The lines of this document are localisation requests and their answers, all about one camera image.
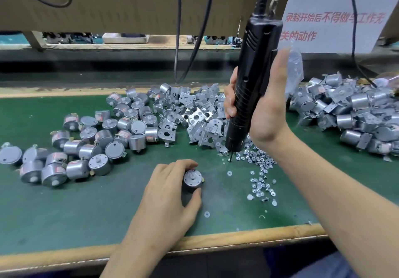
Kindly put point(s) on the small clear plastic bag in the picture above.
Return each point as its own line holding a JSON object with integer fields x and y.
{"x": 294, "y": 69}

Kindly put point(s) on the brown back panel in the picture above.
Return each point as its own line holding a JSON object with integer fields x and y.
{"x": 137, "y": 3}

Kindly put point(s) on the pile of metal brackets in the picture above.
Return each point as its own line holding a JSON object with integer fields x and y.
{"x": 193, "y": 109}

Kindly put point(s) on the green bench mat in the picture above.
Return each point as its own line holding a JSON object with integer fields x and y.
{"x": 25, "y": 218}

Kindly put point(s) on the pile of silver motors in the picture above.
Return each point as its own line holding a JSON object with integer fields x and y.
{"x": 87, "y": 143}

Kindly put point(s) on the scatter of small silver screws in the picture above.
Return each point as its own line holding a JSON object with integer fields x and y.
{"x": 259, "y": 175}

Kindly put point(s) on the silver round motor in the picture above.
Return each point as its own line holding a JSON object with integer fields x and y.
{"x": 192, "y": 178}

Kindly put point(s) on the person's left forearm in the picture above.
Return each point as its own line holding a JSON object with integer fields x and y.
{"x": 140, "y": 259}

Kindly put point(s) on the grey blue trousers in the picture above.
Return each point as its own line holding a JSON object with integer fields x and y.
{"x": 330, "y": 267}

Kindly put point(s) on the person's right hand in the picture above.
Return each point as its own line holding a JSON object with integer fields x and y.
{"x": 268, "y": 112}

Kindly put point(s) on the pile of assembled motors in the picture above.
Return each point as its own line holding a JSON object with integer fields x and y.
{"x": 355, "y": 109}

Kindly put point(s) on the black electric screwdriver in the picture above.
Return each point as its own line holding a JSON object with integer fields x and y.
{"x": 252, "y": 69}

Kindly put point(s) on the white paper sign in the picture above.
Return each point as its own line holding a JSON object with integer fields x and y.
{"x": 349, "y": 12}

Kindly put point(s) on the person's left hand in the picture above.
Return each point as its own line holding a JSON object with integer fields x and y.
{"x": 162, "y": 206}

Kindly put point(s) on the person's right forearm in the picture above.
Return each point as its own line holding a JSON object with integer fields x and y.
{"x": 343, "y": 212}

